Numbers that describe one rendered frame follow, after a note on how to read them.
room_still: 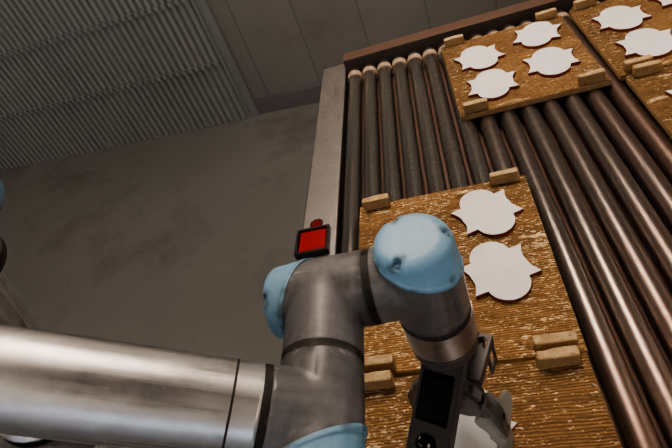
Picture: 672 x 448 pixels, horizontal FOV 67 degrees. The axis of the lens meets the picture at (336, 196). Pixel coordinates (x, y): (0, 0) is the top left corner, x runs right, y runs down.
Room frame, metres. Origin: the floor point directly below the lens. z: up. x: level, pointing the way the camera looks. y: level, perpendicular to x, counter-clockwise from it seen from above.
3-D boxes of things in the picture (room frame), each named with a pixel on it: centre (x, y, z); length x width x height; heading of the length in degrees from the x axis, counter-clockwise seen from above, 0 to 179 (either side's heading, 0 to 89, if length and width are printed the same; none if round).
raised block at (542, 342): (0.40, -0.21, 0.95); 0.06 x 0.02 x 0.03; 72
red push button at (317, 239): (0.84, 0.08, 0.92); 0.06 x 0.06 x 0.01; 73
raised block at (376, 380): (0.46, 0.06, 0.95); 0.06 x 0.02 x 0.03; 73
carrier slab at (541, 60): (1.20, -0.59, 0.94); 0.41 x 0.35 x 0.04; 163
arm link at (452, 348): (0.33, -0.05, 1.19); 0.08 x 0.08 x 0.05
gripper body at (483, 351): (0.34, -0.05, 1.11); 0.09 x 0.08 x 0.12; 140
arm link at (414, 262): (0.33, -0.05, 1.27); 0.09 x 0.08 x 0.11; 74
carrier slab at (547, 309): (0.63, -0.14, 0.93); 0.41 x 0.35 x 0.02; 162
